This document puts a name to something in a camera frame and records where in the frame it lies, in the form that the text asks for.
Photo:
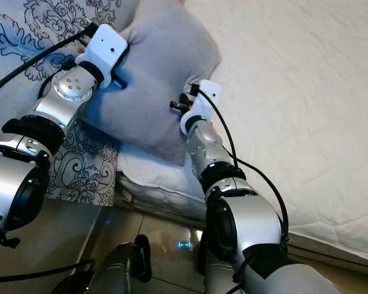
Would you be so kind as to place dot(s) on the grey plush pillow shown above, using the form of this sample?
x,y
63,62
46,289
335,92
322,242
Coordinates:
x,y
165,61

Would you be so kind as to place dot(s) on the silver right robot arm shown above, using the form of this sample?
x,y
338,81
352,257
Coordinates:
x,y
251,220

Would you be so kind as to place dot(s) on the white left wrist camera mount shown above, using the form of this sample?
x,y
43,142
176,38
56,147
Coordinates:
x,y
104,52

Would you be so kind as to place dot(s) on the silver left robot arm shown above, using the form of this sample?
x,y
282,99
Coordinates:
x,y
12,184

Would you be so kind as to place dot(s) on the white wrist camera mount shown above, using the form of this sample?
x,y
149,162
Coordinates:
x,y
202,107
104,52

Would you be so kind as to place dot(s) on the white quilted mattress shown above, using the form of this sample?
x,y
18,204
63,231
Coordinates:
x,y
300,92

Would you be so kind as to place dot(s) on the grey robot right leg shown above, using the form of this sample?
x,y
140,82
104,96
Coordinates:
x,y
221,275

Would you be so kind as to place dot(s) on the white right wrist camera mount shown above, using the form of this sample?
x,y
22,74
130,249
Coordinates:
x,y
202,107

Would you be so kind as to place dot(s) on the grey robot leg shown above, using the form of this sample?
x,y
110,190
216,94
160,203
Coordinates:
x,y
116,272
221,275

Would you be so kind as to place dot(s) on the grey robot left leg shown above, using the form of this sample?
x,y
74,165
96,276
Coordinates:
x,y
116,272

